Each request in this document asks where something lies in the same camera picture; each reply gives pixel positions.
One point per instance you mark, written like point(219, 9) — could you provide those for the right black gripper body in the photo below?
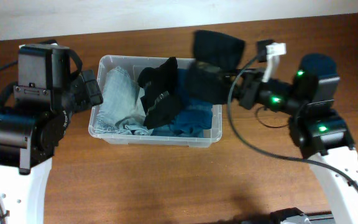
point(281, 97)

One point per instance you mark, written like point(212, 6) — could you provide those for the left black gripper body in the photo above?
point(81, 99)

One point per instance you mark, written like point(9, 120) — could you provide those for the light blue jeans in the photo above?
point(121, 111)

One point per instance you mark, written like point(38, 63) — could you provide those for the black garment bundle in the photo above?
point(164, 76)
point(216, 57)

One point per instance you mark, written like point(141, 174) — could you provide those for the blue taped garment bundle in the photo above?
point(195, 117)

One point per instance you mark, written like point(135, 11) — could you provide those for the black garment bundle taped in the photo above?
point(160, 106)

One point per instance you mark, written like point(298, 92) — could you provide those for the dark blue jeans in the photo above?
point(163, 130)

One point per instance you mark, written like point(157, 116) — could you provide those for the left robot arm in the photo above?
point(35, 112)

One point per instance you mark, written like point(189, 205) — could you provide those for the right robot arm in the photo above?
point(323, 137)

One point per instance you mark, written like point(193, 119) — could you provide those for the clear plastic storage container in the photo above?
point(134, 66)

